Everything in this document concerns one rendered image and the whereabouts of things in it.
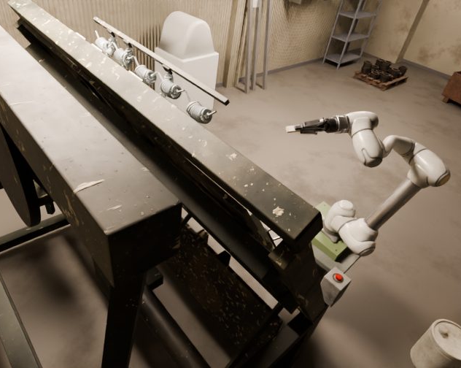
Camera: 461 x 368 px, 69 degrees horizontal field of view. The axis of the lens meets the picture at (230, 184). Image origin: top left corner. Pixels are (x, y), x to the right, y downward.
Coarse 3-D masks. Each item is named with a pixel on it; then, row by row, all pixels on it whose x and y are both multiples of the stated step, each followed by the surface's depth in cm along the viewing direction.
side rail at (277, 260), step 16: (272, 256) 90; (288, 256) 89; (304, 256) 94; (288, 272) 92; (304, 272) 105; (288, 288) 126; (304, 288) 118; (320, 288) 140; (304, 304) 135; (320, 304) 165
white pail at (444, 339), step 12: (432, 324) 246; (444, 324) 247; (456, 324) 247; (432, 336) 239; (444, 336) 239; (456, 336) 240; (420, 348) 251; (432, 348) 239; (444, 348) 231; (456, 348) 233; (420, 360) 250; (432, 360) 241; (444, 360) 233; (456, 360) 228
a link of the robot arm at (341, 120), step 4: (336, 116) 160; (340, 116) 160; (344, 116) 160; (336, 120) 160; (340, 120) 158; (344, 120) 158; (348, 120) 159; (340, 124) 158; (344, 124) 159; (348, 124) 159; (336, 128) 160; (340, 128) 159; (344, 128) 159; (348, 128) 159; (336, 132) 162; (340, 132) 162; (344, 132) 162
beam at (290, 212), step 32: (64, 32) 159; (96, 64) 139; (128, 96) 123; (160, 96) 118; (160, 128) 111; (192, 128) 107; (192, 160) 107; (224, 160) 97; (256, 192) 89; (288, 192) 87; (288, 224) 83; (320, 224) 86
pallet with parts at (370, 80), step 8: (368, 64) 723; (376, 64) 769; (384, 64) 736; (360, 72) 744; (368, 72) 737; (376, 72) 729; (384, 72) 716; (392, 72) 731; (400, 72) 753; (368, 80) 732; (376, 80) 716; (384, 80) 711; (392, 80) 731; (400, 80) 773; (384, 88) 713
